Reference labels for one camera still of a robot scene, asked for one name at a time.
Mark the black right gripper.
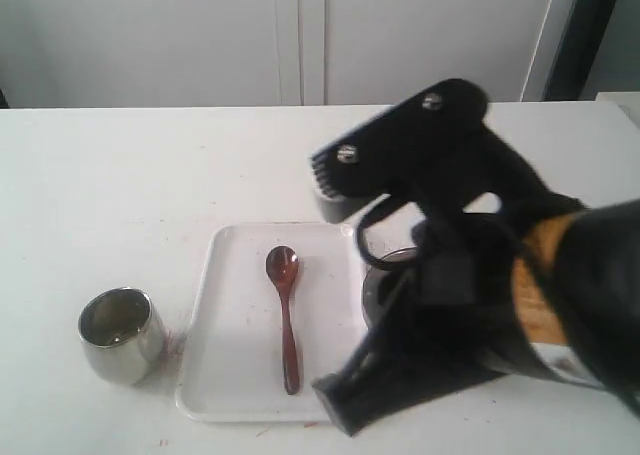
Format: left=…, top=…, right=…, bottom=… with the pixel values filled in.
left=308, top=78, right=551, bottom=256

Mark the white cabinet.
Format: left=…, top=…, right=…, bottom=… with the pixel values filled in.
left=1, top=0, right=575, bottom=108

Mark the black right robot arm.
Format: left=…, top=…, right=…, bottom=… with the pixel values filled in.
left=310, top=79, right=639, bottom=434

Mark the silver metal cup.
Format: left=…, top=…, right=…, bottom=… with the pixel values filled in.
left=78, top=287, right=166, bottom=385

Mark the black cable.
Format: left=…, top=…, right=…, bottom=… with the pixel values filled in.
left=354, top=194, right=431, bottom=271

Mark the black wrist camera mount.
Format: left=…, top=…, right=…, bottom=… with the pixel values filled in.
left=313, top=255, right=531, bottom=436

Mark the brown wooden spoon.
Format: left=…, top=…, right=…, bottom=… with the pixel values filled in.
left=265, top=245, right=301, bottom=395

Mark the white plastic tray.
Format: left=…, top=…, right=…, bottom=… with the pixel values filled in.
left=175, top=223, right=366, bottom=423

